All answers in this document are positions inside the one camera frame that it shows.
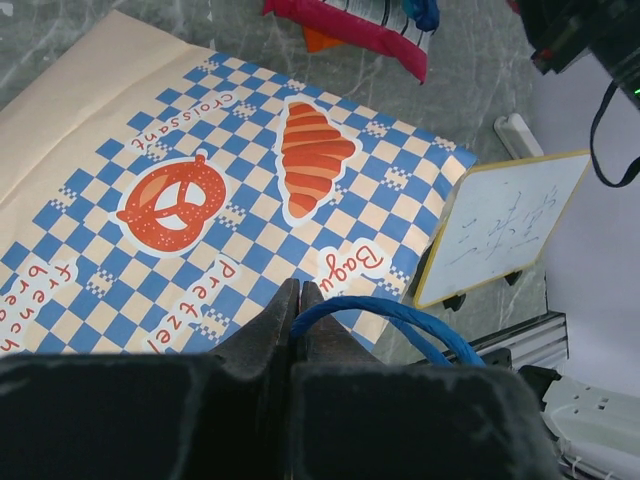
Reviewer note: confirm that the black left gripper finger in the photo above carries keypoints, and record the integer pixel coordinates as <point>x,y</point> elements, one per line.
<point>214,415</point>

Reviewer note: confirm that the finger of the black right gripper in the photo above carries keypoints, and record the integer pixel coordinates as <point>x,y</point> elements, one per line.
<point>354,417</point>

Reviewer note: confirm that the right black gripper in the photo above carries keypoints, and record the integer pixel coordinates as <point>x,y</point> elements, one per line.
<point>562,31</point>

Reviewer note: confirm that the blue candy bag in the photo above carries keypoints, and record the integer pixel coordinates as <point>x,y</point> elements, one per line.
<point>424,13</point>

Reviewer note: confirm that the red white snack bag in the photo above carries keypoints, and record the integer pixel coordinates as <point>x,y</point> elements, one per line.
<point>381,27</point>

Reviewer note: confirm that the blue checkered paper bag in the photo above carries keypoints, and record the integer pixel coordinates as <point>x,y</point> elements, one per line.
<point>155,194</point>

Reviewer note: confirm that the orange snack packet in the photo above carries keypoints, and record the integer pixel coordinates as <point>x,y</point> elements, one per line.
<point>316,41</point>

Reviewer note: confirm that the small whiteboard with writing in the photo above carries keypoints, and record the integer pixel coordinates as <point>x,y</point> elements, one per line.
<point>500,220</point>

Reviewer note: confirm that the aluminium rail frame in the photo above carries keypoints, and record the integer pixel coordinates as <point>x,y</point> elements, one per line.
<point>541,341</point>

